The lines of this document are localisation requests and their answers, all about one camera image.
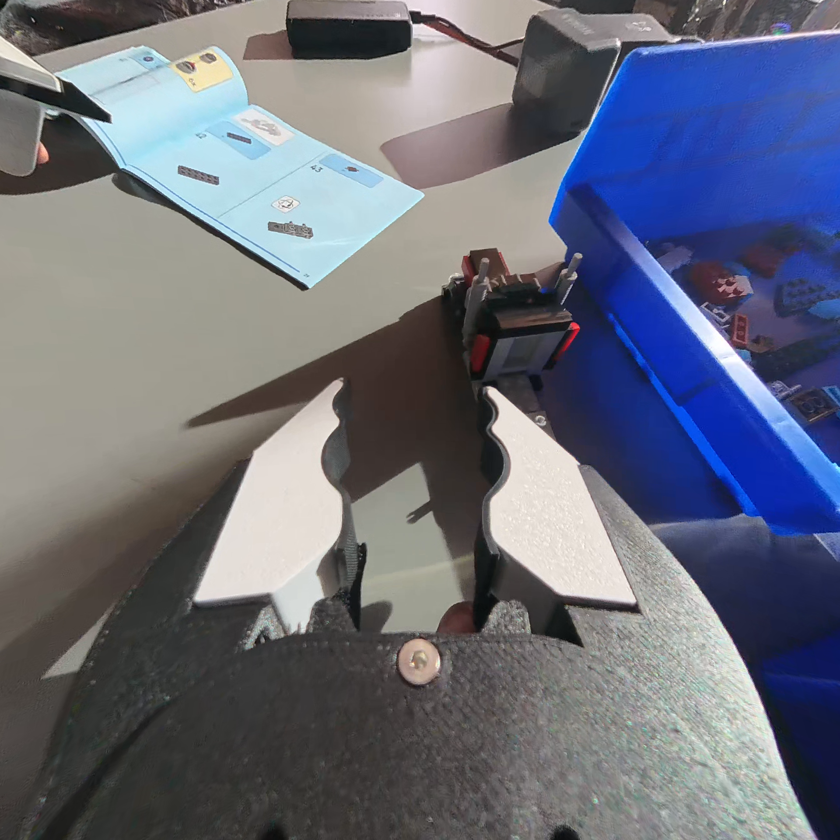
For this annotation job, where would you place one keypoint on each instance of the toy brick truck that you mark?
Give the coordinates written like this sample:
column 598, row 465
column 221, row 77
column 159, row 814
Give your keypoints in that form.
column 518, row 328

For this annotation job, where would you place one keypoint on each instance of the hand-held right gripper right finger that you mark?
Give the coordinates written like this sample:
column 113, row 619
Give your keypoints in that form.
column 558, row 525

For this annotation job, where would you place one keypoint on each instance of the black power adapter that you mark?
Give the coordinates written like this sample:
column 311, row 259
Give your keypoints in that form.
column 348, row 26

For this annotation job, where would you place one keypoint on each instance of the person's left hand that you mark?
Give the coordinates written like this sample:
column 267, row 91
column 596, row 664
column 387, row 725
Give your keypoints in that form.
column 43, row 152

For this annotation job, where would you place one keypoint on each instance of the pile of loose toy bricks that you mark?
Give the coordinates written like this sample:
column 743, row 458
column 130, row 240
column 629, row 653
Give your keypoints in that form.
column 715, row 282

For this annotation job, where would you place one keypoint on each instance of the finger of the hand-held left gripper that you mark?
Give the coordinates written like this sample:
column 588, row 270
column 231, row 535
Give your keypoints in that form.
column 19, row 131
column 26, row 72

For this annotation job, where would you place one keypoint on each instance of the blue bin with white card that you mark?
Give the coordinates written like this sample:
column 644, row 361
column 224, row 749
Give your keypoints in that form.
column 689, row 118

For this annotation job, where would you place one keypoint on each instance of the dark grey flat box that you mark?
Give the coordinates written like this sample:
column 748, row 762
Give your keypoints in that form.
column 636, row 26

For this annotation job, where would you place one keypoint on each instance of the grey electronic device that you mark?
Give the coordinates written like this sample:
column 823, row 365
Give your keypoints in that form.
column 564, row 79

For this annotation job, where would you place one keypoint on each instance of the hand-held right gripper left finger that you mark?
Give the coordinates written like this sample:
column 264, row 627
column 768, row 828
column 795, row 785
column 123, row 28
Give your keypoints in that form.
column 275, row 525

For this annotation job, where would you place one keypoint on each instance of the light blue instruction booklet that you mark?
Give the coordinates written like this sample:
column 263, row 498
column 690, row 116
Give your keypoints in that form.
column 275, row 184

